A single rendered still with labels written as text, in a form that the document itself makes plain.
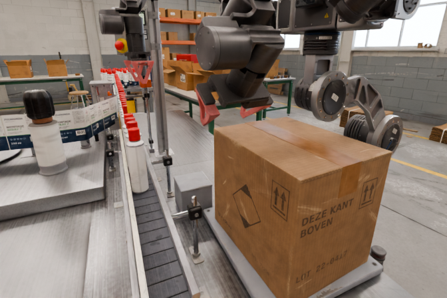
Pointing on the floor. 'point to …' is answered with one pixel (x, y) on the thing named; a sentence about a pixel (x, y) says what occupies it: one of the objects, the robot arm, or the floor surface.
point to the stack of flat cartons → (354, 114)
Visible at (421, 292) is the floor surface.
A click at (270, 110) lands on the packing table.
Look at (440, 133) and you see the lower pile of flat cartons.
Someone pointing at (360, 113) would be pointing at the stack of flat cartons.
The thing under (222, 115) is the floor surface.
